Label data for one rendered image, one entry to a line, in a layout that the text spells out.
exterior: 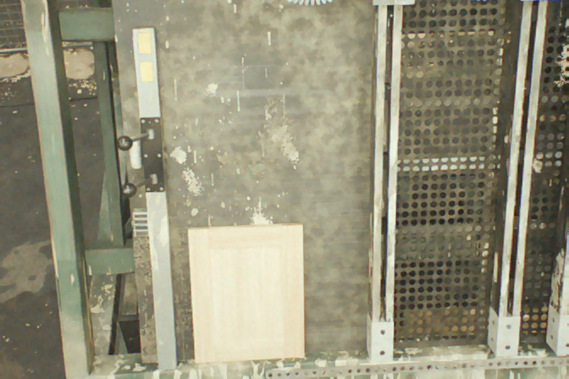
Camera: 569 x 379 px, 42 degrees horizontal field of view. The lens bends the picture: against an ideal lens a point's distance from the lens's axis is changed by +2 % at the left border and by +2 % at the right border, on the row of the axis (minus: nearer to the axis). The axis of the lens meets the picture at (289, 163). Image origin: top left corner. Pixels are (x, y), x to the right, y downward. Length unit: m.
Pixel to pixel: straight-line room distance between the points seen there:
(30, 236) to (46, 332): 0.51
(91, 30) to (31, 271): 1.77
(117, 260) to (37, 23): 0.68
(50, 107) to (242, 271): 0.67
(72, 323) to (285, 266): 0.60
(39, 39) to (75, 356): 0.86
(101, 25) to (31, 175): 1.99
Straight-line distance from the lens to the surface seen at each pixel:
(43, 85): 1.90
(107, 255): 2.10
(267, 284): 2.06
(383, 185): 1.97
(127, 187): 1.82
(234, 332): 2.13
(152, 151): 1.89
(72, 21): 1.94
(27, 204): 3.73
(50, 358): 3.27
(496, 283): 2.16
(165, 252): 1.99
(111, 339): 2.37
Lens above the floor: 2.87
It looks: 51 degrees down
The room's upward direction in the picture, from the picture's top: 3 degrees clockwise
